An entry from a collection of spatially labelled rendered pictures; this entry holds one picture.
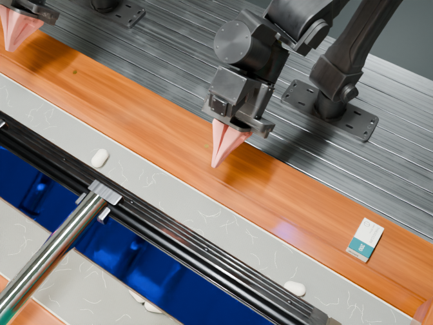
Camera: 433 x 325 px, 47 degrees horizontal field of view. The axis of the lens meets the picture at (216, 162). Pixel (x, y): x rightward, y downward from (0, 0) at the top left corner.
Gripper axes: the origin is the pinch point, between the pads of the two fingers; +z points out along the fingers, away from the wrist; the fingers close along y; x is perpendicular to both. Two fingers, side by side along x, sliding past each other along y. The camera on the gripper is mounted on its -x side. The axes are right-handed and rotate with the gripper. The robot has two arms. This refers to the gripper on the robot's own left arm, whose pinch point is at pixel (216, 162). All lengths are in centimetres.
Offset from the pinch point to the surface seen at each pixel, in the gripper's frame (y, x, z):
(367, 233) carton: 24.8, 9.1, 0.2
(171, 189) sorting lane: -7.3, 6.6, 10.0
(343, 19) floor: -23, 151, -45
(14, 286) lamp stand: 1.8, -41.0, 7.0
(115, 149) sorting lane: -21.0, 7.1, 9.3
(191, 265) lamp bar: 12.4, -33.9, 0.5
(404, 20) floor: 0, 160, -55
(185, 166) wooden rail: -7.2, 7.9, 5.4
